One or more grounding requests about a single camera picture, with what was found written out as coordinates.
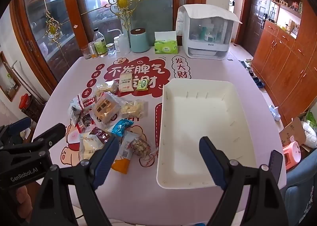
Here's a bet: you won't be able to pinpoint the pink plastic stool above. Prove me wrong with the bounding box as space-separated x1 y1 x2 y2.
283 141 302 170

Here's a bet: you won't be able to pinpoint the small dark red packet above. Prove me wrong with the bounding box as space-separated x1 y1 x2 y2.
77 112 93 131

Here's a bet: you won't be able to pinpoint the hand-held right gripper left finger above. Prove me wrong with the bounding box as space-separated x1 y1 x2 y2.
28 136 120 226

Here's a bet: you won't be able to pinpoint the small gold door ornament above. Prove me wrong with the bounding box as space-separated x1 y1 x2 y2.
45 11 62 48

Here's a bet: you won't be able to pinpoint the red cookie packet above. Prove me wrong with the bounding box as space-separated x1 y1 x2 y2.
79 95 96 111

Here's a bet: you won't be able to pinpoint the white squeeze bottle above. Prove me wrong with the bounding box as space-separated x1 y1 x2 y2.
109 29 130 55

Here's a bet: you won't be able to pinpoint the clear bottle with green label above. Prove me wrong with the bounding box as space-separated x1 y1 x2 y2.
93 28 109 58

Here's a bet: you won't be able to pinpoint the small green snack packet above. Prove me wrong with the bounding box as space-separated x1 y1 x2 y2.
137 79 149 91

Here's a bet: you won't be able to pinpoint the wooden wall cabinet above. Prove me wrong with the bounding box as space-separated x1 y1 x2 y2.
251 0 317 132

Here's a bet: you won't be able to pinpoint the purple smartphone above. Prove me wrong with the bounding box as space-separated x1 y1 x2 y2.
269 150 283 179

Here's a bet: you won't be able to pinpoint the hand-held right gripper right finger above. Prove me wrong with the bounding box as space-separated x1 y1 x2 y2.
199 136 289 226

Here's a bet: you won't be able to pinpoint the person's left hand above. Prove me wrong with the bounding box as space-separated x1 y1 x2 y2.
10 184 34 217

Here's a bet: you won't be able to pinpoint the white plastic bin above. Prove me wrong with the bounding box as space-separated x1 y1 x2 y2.
156 78 257 189

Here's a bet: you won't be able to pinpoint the white plastic bag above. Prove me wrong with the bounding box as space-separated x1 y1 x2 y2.
301 121 317 148

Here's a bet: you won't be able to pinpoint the white and black snack packet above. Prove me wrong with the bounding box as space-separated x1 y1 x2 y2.
68 95 83 120

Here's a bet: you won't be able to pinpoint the dark brown entry door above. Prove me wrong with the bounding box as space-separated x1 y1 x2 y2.
244 0 271 56

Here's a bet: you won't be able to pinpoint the orange and white snack packet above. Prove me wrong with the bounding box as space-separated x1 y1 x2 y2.
110 131 139 174

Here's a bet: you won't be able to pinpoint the wooden picture frame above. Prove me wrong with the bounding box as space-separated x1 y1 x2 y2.
0 51 21 103

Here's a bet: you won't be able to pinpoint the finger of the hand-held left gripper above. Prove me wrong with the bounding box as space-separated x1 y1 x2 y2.
0 117 32 140
32 123 67 148

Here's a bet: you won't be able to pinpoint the beige paper snack packet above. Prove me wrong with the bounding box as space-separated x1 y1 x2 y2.
118 73 133 93

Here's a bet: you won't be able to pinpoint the bread packet with orange label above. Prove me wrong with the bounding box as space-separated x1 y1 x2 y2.
89 92 122 125

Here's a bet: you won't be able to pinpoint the clear rice cake packet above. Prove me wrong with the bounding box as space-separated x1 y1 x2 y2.
95 81 119 96

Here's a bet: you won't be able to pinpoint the red lid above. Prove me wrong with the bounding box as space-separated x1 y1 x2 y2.
19 94 31 110

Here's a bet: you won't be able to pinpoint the mint canister with brown lid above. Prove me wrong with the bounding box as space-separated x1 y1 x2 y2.
130 28 150 53

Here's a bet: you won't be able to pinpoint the green plastic bag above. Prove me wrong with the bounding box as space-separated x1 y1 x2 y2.
303 111 317 127

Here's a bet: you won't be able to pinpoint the green tissue box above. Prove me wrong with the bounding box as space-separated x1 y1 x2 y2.
154 31 179 54

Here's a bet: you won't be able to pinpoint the metal can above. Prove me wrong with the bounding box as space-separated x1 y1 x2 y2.
88 42 97 58

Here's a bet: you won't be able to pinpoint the clear mixed nut packet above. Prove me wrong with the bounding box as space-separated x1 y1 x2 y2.
130 137 151 157

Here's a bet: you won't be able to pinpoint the glass door with wooden frame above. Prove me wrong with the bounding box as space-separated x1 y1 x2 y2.
10 0 83 88

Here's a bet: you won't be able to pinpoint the clear yellow crisps packet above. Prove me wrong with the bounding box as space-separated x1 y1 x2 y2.
120 100 148 118

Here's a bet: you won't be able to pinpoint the cardboard box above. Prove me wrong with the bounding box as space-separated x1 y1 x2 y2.
279 117 307 147

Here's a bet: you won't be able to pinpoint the glass sliding door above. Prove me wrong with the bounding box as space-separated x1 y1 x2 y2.
72 0 207 53

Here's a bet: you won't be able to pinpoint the blue snack packet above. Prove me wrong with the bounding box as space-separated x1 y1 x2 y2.
111 119 134 137

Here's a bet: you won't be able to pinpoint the white and blue toddler shoes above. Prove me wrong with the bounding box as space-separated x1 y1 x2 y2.
269 105 281 120

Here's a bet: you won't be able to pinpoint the black basket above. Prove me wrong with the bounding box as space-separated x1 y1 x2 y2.
22 97 46 122

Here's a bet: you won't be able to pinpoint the pair of light shoes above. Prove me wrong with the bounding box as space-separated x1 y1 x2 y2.
239 59 257 77

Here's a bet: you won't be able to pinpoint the white and brown snack packet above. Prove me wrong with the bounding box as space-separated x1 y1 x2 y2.
79 127 112 161

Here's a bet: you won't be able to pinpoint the white countertop storage cabinet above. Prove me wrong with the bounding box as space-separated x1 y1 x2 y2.
176 4 243 60

